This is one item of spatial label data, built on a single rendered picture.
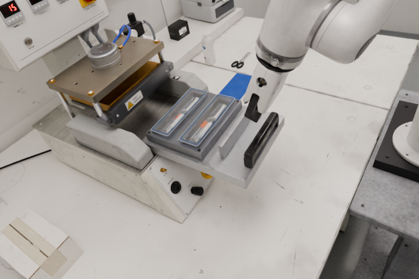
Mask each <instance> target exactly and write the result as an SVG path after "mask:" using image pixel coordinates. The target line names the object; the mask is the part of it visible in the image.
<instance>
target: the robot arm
mask: <svg viewBox="0 0 419 279"><path fill-rule="evenodd" d="M398 1H399V0H360V1H359V2H358V3H357V4H351V3H348V2H346V1H344V0H270V3H269V6H268V9H267V12H266V15H265V18H264V21H263V24H262V27H261V30H260V33H259V36H258V39H257V40H256V45H255V51H256V57H257V59H258V63H257V66H256V68H255V70H254V73H253V75H252V77H251V80H250V82H249V85H248V88H247V90H246V93H245V96H244V100H243V102H244V104H247V102H248V101H249V104H248V107H247V109H246V112H245V114H244V116H245V117H246V118H248V119H250V120H252V121H253V122H255V123H257V122H258V120H259V119H260V117H261V115H262V114H264V113H266V112H267V111H268V109H269V108H270V106H271V105H272V103H273V102H274V100H275V99H276V97H277V96H278V94H279V93H280V91H281V90H282V88H283V86H284V83H285V81H286V78H287V76H288V74H289V72H291V71H292V70H294V69H295V68H296V67H298V66H300V64H301V63H302V61H303V60H304V57H305V56H306V53H307V51H308V50H309V48H311V49H313V50H314V51H316V52H318V53H320V54H321V55H323V56H324V57H327V58H328V59H330V60H332V61H334V62H337V63H339V64H350V63H352V62H354V61H355V60H357V59H358V58H359V57H360V56H361V55H362V54H363V52H364V51H365V50H366V48H367V47H368V46H369V45H370V43H371V42H372V41H373V39H374V38H376V36H377V34H378V33H379V31H380V30H381V28H382V27H383V25H384V24H385V23H386V21H387V20H388V18H389V17H390V15H391V14H392V12H393V10H394V9H395V7H396V5H397V3H398ZM392 143H393V147H394V148H395V150H396V152H397V153H398V154H399V155H400V156H401V157H402V158H403V159H405V160H406V161H408V162H409V163H412V164H414V165H416V166H418V167H419V104H418V107H417V110H416V113H415V116H414V119H413V121H411V122H408V123H405V124H403V125H401V126H399V127H398V128H397V129H396V130H395V132H394V134H393V137H392Z"/></svg>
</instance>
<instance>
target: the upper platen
mask: <svg viewBox="0 0 419 279"><path fill-rule="evenodd" d="M159 65H160V63H158V62H152V61H148V62H147V63H145V64H144V65H142V66H141V67H140V68H139V69H138V70H137V71H135V72H134V73H133V74H131V76H129V77H128V78H127V79H126V80H124V81H123V82H122V83H121V84H120V85H118V86H117V87H116V88H114V89H113V90H112V91H111V92H110V93H109V94H107V95H106V96H105V97H103V99H101V100H100V101H99V103H100V105H101V107H102V109H103V111H104V113H107V114H108V111H107V110H108V109H109V108H110V107H111V106H112V105H114V104H115V103H116V102H117V101H119V99H121V98H122V97H123V96H124V95H125V94H126V93H128V92H129V91H130V90H131V89H132V88H133V87H134V86H136V85H137V84H138V83H139V82H141V81H142V80H143V79H144V78H145V77H146V76H147V75H148V74H150V73H151V72H152V71H153V70H155V69H156V68H157V67H158V66H159ZM69 98H70V99H72V100H71V101H72V103H75V104H76V105H80V106H83V107H86V108H88V109H91V110H94V111H96V110H95V108H94V106H93V104H92V103H91V102H88V101H85V100H82V99H79V98H76V97H73V96H70V95H69Z"/></svg>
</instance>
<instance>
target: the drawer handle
mask: <svg viewBox="0 0 419 279"><path fill-rule="evenodd" d="M278 126H279V115H278V113H276V112H273V111H272V112H271V113H270V114H269V116H268V117H267V119H266V121H265V122H264V124H263V125H262V127H261V128H260V130H259V131H258V133H257V134H256V136H255V137H254V139H253V140H252V142H251V144H250V145H249V146H248V148H247V150H246V151H245V153H244V165H245V166H246V167H249V168H253V167H254V159H255V157H256V156H257V154H258V152H259V151H260V149H261V148H262V146H263V144H264V142H265V141H266V140H267V137H268V136H269V134H270V133H271V131H272V129H273V128H274V127H278Z"/></svg>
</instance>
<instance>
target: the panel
mask: <svg viewBox="0 0 419 279"><path fill-rule="evenodd" d="M147 170H148V172H149V173H150V174H151V175H152V176H153V178H154V179H155V180H156V181H157V183H159V185H160V186H161V188H162V189H163V190H164V191H165V192H166V193H167V195H168V196H169V197H170V199H171V200H172V201H173V202H174V203H175V205H176V206H177V207H178V208H179V210H180V211H181V212H182V213H183V215H184V216H185V217H187V216H188V214H189V213H190V212H191V210H192V209H193V208H194V206H195V204H196V203H197V202H198V200H199V199H200V197H201V196H196V195H194V194H192V193H191V188H192V187H196V186H199V187H202V188H203V190H204V192H205V190H206V188H207V187H208V186H209V184H210V182H211V181H212V180H213V178H214V177H213V176H210V175H206V174H205V173H203V172H201V171H198V170H195V169H193V168H190V167H188V166H185V165H183V164H180V163H174V162H173V161H172V160H170V159H168V158H165V157H163V156H160V155H159V156H158V157H157V158H156V159H155V160H154V162H152V163H151V165H150V166H149V167H148V168H147ZM175 182H179V183H180V184H181V191H180V192H178V193H175V192H173V190H172V185H173V184H174V183H175Z"/></svg>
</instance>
